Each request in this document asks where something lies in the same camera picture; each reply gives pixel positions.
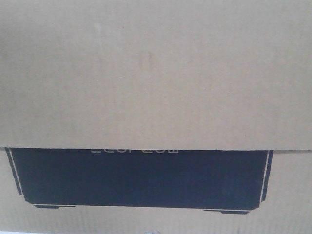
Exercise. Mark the brown cardboard box black print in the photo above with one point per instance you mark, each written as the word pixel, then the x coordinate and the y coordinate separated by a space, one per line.
pixel 157 74

